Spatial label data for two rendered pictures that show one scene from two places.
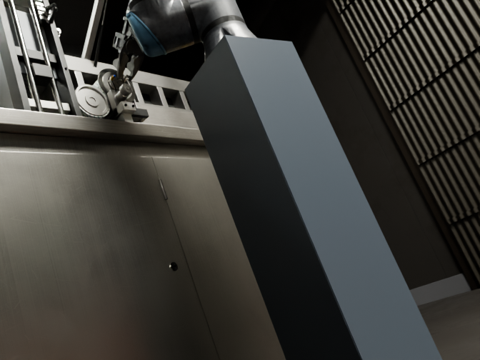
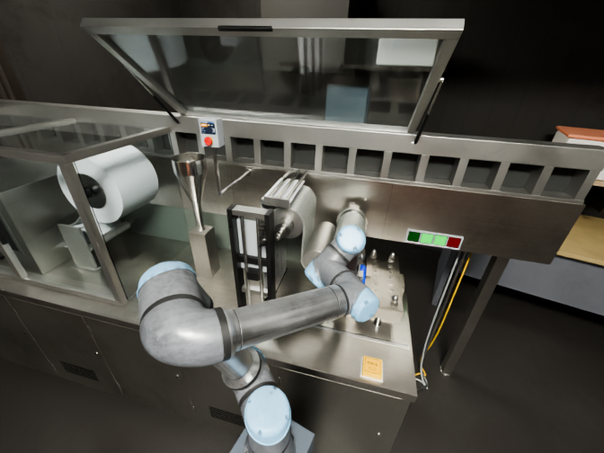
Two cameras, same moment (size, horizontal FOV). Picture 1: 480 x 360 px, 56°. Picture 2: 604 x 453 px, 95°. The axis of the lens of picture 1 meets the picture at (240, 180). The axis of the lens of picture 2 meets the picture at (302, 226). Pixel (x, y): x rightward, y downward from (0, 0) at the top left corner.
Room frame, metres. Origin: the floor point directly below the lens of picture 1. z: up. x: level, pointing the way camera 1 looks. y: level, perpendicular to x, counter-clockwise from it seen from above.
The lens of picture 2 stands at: (0.88, -0.47, 1.89)
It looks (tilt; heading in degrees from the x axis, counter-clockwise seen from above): 30 degrees down; 66
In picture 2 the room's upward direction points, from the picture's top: 2 degrees clockwise
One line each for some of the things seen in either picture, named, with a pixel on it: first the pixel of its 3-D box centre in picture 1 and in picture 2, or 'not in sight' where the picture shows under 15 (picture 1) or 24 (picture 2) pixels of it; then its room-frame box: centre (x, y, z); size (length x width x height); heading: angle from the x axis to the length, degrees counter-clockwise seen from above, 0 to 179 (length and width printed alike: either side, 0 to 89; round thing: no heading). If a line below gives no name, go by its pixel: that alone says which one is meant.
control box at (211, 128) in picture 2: not in sight; (210, 132); (0.98, 0.64, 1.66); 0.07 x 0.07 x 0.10; 55
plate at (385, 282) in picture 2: not in sight; (381, 282); (1.65, 0.31, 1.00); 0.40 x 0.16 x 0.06; 53
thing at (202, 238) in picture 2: not in sight; (200, 226); (0.89, 0.80, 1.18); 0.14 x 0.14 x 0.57
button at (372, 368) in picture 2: not in sight; (372, 367); (1.39, 0.00, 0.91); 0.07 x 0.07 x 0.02; 53
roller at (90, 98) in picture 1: (74, 119); (321, 245); (1.39, 0.46, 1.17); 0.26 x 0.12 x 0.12; 53
